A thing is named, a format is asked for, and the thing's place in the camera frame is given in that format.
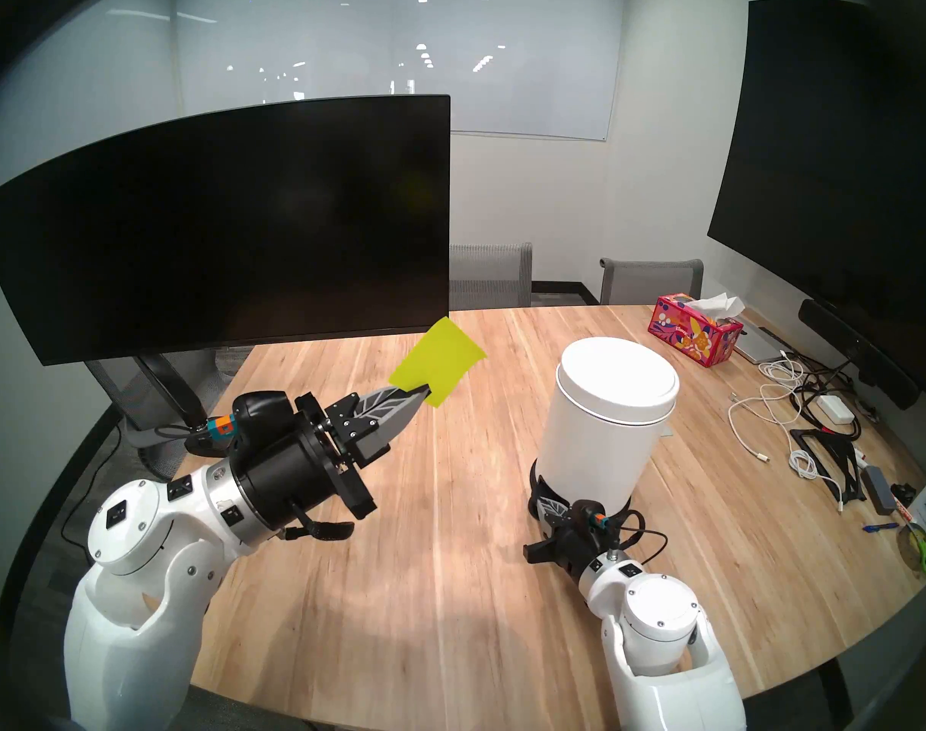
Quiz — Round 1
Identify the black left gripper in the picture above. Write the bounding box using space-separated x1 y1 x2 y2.
227 384 433 532

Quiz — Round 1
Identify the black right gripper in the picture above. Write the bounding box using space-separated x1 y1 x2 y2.
524 493 625 579

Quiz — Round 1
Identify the yellow sticky note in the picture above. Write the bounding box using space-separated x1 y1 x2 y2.
389 317 486 409

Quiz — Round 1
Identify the white pedal trash can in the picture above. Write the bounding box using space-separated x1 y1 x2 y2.
529 337 681 523

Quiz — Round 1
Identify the black curved desktop monitor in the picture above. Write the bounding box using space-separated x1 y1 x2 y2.
0 95 452 369

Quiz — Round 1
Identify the red patterned tissue box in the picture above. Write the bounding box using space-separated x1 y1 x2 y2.
649 292 745 368

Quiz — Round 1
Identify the silver laptop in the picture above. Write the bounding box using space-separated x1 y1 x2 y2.
733 324 789 365

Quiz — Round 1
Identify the black triangular laptop stand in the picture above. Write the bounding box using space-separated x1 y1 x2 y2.
789 427 869 503

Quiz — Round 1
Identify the grey rectangular adapter hub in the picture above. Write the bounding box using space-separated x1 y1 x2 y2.
859 465 897 516

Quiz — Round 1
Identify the black video conference bar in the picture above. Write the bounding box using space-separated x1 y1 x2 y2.
798 299 920 410

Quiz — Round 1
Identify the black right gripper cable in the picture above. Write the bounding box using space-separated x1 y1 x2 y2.
611 507 669 567

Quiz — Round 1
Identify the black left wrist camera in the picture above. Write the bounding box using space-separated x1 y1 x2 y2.
231 391 294 441

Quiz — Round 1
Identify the white charging cable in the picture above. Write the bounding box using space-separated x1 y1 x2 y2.
728 359 806 464
789 448 846 513

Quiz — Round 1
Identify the black cable bundle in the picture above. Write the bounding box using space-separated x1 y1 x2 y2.
789 356 863 442

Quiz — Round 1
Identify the black floor cable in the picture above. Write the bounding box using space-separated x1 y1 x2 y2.
59 423 125 592

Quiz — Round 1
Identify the plain wall whiteboard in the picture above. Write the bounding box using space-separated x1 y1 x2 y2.
175 0 623 142

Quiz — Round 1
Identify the large black wall television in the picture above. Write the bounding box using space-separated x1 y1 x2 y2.
708 0 926 391

